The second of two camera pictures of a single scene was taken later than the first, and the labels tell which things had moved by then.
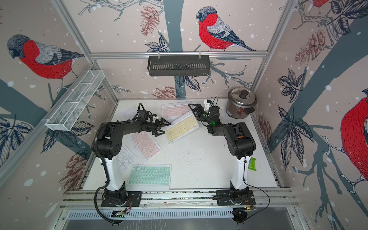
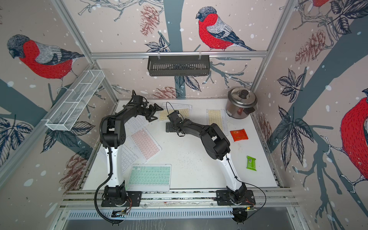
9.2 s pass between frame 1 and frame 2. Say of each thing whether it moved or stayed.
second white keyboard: stayed
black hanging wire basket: stayed
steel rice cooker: stayed
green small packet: stayed
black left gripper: moved
